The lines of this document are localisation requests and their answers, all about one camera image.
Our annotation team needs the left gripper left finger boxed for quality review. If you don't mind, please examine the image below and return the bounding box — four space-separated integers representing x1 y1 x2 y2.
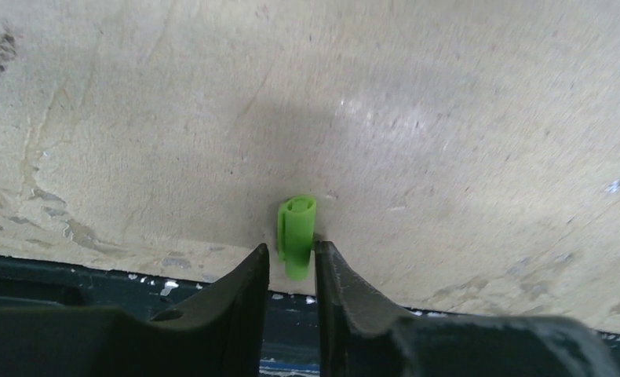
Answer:
0 244 270 376

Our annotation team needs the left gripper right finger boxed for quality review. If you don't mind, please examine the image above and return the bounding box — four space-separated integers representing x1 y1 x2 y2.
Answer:
315 241 620 376

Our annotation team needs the green marker cap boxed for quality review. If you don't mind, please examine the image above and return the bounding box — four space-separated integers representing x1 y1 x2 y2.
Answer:
276 195 316 280

